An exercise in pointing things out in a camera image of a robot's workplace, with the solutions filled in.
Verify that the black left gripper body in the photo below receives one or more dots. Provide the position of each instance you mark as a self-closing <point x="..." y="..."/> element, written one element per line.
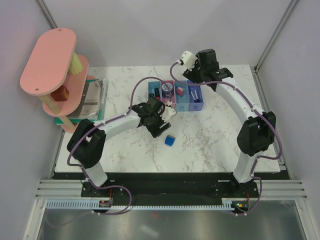
<point x="156" y="122"/>

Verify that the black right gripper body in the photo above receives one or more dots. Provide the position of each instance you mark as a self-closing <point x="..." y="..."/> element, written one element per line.
<point x="197" y="73"/>

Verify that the black pink highlighter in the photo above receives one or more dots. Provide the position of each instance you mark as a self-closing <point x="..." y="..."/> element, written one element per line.
<point x="157" y="93"/>

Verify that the blue round tape jar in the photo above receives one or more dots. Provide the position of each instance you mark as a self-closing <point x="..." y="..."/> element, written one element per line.
<point x="167" y="90"/>

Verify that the white black marker pen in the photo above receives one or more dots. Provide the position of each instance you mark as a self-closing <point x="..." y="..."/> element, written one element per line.
<point x="195" y="93"/>

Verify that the white blue marker pen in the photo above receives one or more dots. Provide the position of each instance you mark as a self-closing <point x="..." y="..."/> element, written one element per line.
<point x="194" y="97"/>

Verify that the blue pencil sharpener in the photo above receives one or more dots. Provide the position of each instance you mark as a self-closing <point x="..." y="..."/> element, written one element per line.
<point x="169" y="140"/>

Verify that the pink eraser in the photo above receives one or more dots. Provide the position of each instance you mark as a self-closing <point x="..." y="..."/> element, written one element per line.
<point x="180" y="91"/>

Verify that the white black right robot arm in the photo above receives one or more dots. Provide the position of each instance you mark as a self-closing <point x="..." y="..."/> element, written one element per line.
<point x="258" y="127"/>

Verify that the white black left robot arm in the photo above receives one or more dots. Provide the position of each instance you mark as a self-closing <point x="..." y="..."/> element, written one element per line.
<point x="86" y="145"/>

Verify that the light blue drawer bin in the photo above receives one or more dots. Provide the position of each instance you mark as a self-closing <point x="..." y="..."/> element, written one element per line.
<point x="152" y="85"/>

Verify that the pink drawer bin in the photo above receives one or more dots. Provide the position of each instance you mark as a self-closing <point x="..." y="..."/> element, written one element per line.
<point x="172" y="99"/>

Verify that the purple drawer bin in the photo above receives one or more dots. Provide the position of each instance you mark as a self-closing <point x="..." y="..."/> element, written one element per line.
<point x="193" y="107"/>

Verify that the sky blue drawer bin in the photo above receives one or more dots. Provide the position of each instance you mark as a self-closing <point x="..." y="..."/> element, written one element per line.
<point x="182" y="100"/>

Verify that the stack of books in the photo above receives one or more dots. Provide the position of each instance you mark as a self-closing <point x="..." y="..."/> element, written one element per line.
<point x="93" y="101"/>

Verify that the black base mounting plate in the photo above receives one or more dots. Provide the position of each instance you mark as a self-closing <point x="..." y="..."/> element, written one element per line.
<point x="178" y="188"/>

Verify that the brown block on shelf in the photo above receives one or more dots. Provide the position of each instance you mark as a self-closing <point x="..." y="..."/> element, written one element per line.
<point x="61" y="94"/>

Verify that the pink tiered wooden shelf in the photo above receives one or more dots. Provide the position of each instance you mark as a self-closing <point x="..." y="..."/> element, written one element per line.
<point x="53" y="62"/>

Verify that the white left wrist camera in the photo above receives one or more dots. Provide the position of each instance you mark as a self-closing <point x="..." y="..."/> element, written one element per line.
<point x="168" y="112"/>

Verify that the white slotted cable duct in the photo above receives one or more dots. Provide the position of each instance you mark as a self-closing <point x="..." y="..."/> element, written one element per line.
<point x="72" y="204"/>

